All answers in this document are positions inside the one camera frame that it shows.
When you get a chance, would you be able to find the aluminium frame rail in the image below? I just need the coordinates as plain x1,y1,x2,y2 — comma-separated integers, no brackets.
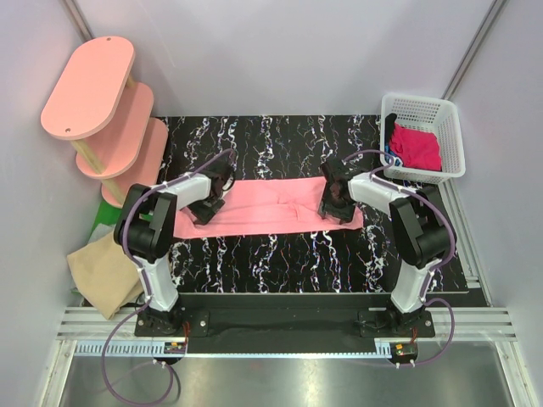
57,307,516,359

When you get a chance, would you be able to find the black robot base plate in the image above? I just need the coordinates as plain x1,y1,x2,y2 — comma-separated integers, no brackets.
135,293,435,338

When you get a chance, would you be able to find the pink t shirt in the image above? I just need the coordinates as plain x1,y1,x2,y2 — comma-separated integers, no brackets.
173,176,363,239

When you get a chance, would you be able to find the magenta t shirt in basket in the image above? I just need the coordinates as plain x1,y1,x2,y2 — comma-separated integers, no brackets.
389,124,442,171

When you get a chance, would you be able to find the white plastic laundry basket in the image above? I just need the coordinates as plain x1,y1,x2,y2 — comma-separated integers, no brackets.
379,93,466,184

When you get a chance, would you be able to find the black garment in basket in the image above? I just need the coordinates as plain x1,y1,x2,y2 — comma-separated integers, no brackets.
384,113,397,145

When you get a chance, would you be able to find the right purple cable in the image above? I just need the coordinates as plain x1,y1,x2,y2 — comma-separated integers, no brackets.
342,148,457,368

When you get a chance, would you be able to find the blue garment in basket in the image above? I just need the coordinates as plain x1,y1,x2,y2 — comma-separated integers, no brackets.
384,145,403,166

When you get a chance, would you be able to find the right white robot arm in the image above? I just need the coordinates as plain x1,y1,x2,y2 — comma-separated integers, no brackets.
317,159,456,337

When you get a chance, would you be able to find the purple cable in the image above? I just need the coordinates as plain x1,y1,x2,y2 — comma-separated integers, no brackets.
100,148,237,404
342,148,457,368

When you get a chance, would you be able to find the grey folded t shirt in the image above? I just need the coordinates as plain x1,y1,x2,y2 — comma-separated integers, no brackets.
88,224,115,243

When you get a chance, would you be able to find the pink three-tier shelf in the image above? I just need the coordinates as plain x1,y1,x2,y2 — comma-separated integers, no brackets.
41,36,168,208

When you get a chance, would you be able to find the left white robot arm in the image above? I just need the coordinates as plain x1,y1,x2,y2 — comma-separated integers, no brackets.
114,160,235,336

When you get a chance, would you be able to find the beige folded t shirt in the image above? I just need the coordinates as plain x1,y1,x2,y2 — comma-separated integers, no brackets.
67,232,143,320

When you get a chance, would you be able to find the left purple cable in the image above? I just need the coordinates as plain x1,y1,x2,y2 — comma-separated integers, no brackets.
100,148,237,404

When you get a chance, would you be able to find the green folded t shirt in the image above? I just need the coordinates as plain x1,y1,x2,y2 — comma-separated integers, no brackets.
90,199,121,234

